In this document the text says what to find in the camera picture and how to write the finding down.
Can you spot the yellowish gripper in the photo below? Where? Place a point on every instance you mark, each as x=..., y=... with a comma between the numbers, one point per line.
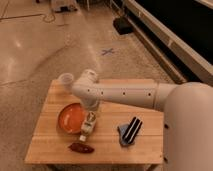
x=94, y=107

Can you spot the small white bottle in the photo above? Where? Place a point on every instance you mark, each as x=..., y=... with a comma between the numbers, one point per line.
x=88, y=126

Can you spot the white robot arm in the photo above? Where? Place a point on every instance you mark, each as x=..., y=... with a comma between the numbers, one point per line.
x=187, y=109

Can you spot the orange ceramic bowl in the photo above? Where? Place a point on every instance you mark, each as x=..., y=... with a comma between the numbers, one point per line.
x=71, y=117

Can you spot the blue cloth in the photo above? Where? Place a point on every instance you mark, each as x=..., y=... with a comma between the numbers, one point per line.
x=121, y=130

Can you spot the wooden table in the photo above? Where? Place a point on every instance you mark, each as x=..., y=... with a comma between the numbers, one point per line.
x=50, y=144

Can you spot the clear plastic cup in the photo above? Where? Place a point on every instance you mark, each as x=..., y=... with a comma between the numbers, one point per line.
x=66, y=80

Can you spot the black striped block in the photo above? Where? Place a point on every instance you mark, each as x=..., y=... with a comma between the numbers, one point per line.
x=132, y=130

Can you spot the black object on floor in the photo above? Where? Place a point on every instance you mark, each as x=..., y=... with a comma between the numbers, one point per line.
x=122, y=26

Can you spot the grey base at top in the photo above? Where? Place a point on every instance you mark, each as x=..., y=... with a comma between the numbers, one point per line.
x=57, y=5

